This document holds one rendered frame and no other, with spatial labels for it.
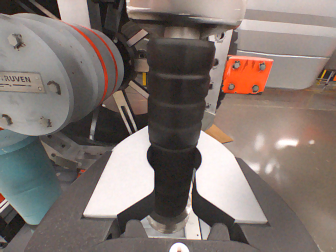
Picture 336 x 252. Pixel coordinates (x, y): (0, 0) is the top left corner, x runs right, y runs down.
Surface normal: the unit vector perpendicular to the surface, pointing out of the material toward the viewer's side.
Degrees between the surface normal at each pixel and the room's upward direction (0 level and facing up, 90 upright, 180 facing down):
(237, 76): 90
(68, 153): 45
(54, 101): 90
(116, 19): 90
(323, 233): 0
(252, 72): 90
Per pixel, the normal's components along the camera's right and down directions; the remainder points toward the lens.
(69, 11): -0.01, 0.47
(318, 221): 0.05, -0.88
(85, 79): 1.00, 0.00
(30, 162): 0.94, 0.17
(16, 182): 0.52, 0.40
